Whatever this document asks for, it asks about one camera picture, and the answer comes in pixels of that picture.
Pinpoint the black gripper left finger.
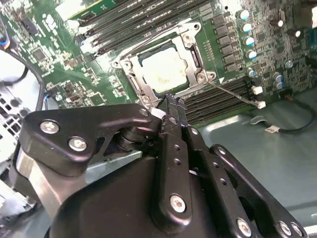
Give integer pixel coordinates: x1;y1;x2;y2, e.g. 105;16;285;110
11;93;194;231

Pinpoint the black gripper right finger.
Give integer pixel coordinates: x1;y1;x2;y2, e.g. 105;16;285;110
173;98;309;238

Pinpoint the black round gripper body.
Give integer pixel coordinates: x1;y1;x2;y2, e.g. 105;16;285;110
49;156;225;238

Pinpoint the metal socket cover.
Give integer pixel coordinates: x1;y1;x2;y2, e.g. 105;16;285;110
123;32;207;100

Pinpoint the silver CPU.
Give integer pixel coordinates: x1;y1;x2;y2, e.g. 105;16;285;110
137;41;190;95

